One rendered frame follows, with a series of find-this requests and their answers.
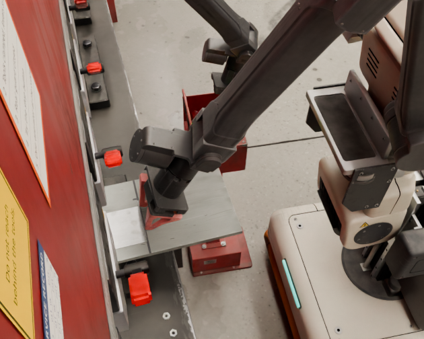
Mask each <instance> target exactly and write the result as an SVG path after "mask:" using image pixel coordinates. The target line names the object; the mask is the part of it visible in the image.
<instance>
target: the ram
mask: <svg viewBox="0 0 424 339"><path fill-rule="evenodd" d="M6 1H7V4H8V7H9V10H10V12H11V16H12V18H13V21H14V24H15V26H16V29H17V32H18V34H19V37H20V40H21V43H22V46H23V48H24V51H25V54H26V57H27V60H28V62H29V65H30V68H31V70H32V74H33V76H34V79H35V82H36V85H37V87H38V91H39V93H40V97H41V105H42V119H43V127H44V141H45V149H46V162H47V170H48V184H49V192H50V205H51V207H50V205H49V203H48V201H47V199H46V197H45V194H44V192H43V190H42V187H41V185H40V182H39V181H38V178H37V176H36V174H35V172H34V169H33V167H32V164H31V163H30V160H29V158H28V156H27V154H26V151H25V149H24V147H23V145H22V142H21V141H20V138H19V136H18V134H17V131H16V129H15V126H14V125H13V122H12V120H11V118H10V116H9V113H8V111H7V108H6V107H5V104H4V102H3V100H2V98H1V95H0V168H1V171H2V172H3V174H4V176H5V178H6V180H7V182H8V183H9V185H10V187H11V189H12V191H13V193H14V194H15V197H16V198H17V201H18V202H19V204H20V206H21V208H22V210H23V212H24V214H25V216H26V217H27V219H28V227H29V238H30V262H31V274H32V298H33V310H34V333H35V339H44V322H43V311H42V293H41V282H40V263H39V253H38V240H39V242H40V244H41V246H42V248H43V249H44V251H45V253H46V255H47V257H48V259H49V260H50V263H51V264H52V267H53V268H54V270H55V272H56V274H57V276H58V279H59V292H60V300H61V314H62V322H63V335H64V339H111V335H110V327H109V323H108V314H107V309H106V301H105V296H104V288H103V284H102V275H101V270H100V262H99V257H98V249H97V245H96V236H95V231H94V223H93V219H92V210H91V206H90V198H89V192H88V188H87V180H86V175H85V167H84V162H83V153H82V149H81V141H80V136H79V128H78V123H77V115H76V110H75V102H74V97H73V89H72V84H71V76H70V71H69V63H68V58H67V50H66V45H65V37H64V32H63V24H62V19H61V11H60V7H59V0H6ZM61 7H62V11H63V4H62V0H61ZM63 19H64V24H65V16H64V11H63ZM65 31H66V37H67V44H68V49H69V41H68V36H67V29H66V24H65ZM69 57H70V61H71V53H70V49H69ZM71 70H72V74H73V65H72V61H71ZM73 82H74V87H75V95H76V99H77V107H78V112H79V120H80V125H81V133H82V137H83V145H84V150H85V158H86V162H87V170H88V175H89V179H90V188H91V192H92V200H93V205H94V212H95V218H96V225H97V230H98V238H99V242H100V251H101V255H102V263H103V268H104V276H105V281H106V288H107V293H108V301H109V306H110V314H111V318H112V326H113V331H114V339H117V338H116V330H115V326H114V318H113V313H112V306H111V301H110V293H109V288H108V281H107V276H106V269H105V264H104V256H103V251H102V244H101V239H100V231H99V227H98V219H97V214H96V206H95V202H94V194H93V190H92V182H91V177H90V169H89V165H88V160H87V152H86V148H85V140H84V135H83V128H82V123H81V115H80V111H79V103H78V98H77V90H76V86H75V78H74V74H73ZM0 339H26V338H25V337H24V336H23V334H22V333H21V332H20V331H19V330H18V329H17V328H16V326H15V325H14V324H13V322H12V321H11V320H10V319H9V318H8V317H7V316H6V314H5V313H4V312H3V310H2V309H1V308H0Z"/></svg>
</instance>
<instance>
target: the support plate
mask: <svg viewBox="0 0 424 339"><path fill-rule="evenodd" d="M104 189H105V193H106V200H107V205H106V206H102V210H103V211H106V213H111V212H114V211H120V210H123V209H129V208H132V207H136V206H138V203H137V200H133V199H134V198H136V194H135V189H134V185H133V181H129V182H123V183H119V184H114V185H110V186H105V187H104ZM184 195H185V198H186V201H187V205H188V210H187V212H186V213H185V214H184V215H182V218H181V220H178V221H173V222H171V223H166V224H163V225H160V226H159V227H156V228H155V229H152V230H146V232H147V237H148V240H149V246H150V249H151V253H149V250H148V247H147V242H145V243H140V244H136V245H133V246H128V247H125V248H119V249H116V256H117V260H118V264H120V263H123V262H128V261H131V260H136V259H139V258H144V257H148V256H152V255H156V254H161V253H164V252H169V251H172V250H177V249H180V248H185V247H188V246H194V245H197V244H200V243H205V242H208V241H213V240H216V239H222V238H225V237H230V236H233V235H238V234H241V233H242V228H241V225H240V222H239V220H238V217H237V215H236V212H235V210H234V206H233V204H232V201H231V199H230V197H229V194H228V191H227V188H226V186H225V183H224V181H223V178H222V175H221V172H220V170H219V168H217V169H216V170H215V171H214V172H209V173H206V172H200V171H198V173H197V174H196V176H195V177H194V178H193V179H192V181H191V182H190V184H189V185H188V186H187V187H186V188H185V190H184ZM147 207H148V206H147ZM147 207H142V206H141V211H142V214H143V220H144V223H145V219H146V214H147Z"/></svg>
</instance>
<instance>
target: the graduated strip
mask: <svg viewBox="0 0 424 339"><path fill-rule="evenodd" d="M59 7H60V11H61V19H62V24H63V32H64V37H65V45H66V50H67V58H68V63H69V71H70V76H71V84H72V89H73V97H74V102H75V110H76V115H77V123H78V128H79V136H80V141H81V149H82V153H83V162H84V167H85V175H86V180H87V188H88V192H89V198H90V206H91V210H92V219H93V223H94V231H95V236H96V245H97V249H98V257H99V262H100V270H101V275H102V284H103V288H104V296H105V301H106V309H107V314H108V323H109V327H110V335H111V339H114V331H113V326H112V318H111V314H110V306H109V301H108V293H107V288H106V281H105V276H104V268H103V263H102V255H101V251H100V242H99V238H98V230H97V225H96V218H95V212H94V205H93V200H92V192H91V188H90V179H89V175H88V170H87V162H86V158H85V150H84V145H83V137H82V133H81V125H80V120H79V112H78V107H77V99H76V95H75V87H74V82H73V74H72V70H71V61H70V57H69V49H68V44H67V37H66V31H65V24H64V19H63V11H62V7H61V0H59Z"/></svg>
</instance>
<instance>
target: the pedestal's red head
mask: <svg viewBox="0 0 424 339"><path fill-rule="evenodd" d="M182 94H183V97H182V99H183V113H184V130H186V131H189V126H190V125H191V124H192V120H193V119H194V117H195V116H196V115H197V114H198V113H199V111H200V110H201V108H206V107H207V105H208V104H209V103H210V102H211V101H212V100H214V99H216V98H217V97H218V96H219V95H220V94H215V93H203V94H197V95H191V96H186V95H185V92H184V89H182ZM186 100H187V101H186ZM187 103H188V105H187ZM188 109H189V110H188ZM189 112H190V113H189ZM190 118H191V119H190ZM236 148H237V151H236V152H235V153H234V154H233V155H232V156H231V157H230V158H229V159H228V160H227V161H226V162H224V163H222V164H221V166H220V167H219V170H220V172H221V174H222V173H228V172H236V171H242V170H245V169H246V158H247V150H248V143H247V140H246V136H245V137H244V138H243V139H242V140H241V141H240V142H239V143H238V144H237V145H236Z"/></svg>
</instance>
